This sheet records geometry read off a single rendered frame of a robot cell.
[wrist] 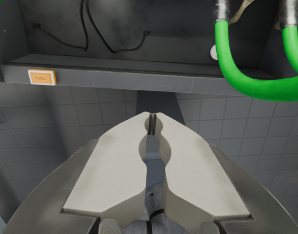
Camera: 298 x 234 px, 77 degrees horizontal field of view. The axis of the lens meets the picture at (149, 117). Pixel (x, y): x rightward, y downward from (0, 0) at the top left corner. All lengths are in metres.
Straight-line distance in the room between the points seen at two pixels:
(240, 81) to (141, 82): 0.28
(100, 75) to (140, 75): 0.09
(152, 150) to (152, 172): 0.09
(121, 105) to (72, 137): 0.54
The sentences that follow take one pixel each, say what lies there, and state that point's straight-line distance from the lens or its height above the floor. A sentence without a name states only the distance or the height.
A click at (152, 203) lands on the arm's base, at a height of 0.95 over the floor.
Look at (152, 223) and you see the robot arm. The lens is 0.61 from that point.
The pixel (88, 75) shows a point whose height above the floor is 0.95.
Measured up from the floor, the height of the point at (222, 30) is 1.12.
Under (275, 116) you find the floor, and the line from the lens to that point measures 1.87.
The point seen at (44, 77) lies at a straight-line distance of 0.46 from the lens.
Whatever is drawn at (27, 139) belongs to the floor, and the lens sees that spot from 1.96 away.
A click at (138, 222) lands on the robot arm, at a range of 0.60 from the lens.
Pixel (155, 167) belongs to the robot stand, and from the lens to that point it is 0.70.
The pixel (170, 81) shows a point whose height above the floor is 0.95.
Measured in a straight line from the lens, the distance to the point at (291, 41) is 0.27.
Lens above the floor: 1.35
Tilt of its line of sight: 61 degrees down
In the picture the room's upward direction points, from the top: 179 degrees clockwise
